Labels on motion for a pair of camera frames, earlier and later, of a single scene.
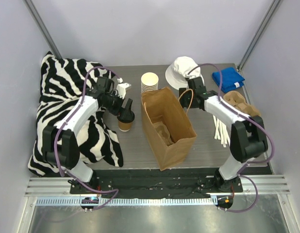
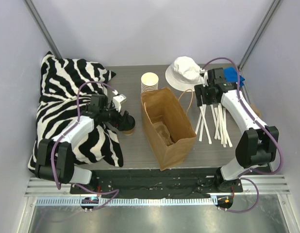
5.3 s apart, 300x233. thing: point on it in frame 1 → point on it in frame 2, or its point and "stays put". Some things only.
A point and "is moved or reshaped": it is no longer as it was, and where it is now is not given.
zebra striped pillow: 62,81 stays put
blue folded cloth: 231,79 stays put
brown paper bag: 167,125 stays put
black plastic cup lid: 127,117 is moved or reshaped
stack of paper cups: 149,82 stays put
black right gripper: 187,99 → 200,96
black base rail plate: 156,182 stays put
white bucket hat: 175,74 stays put
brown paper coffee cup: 124,126 is moved or reshaped
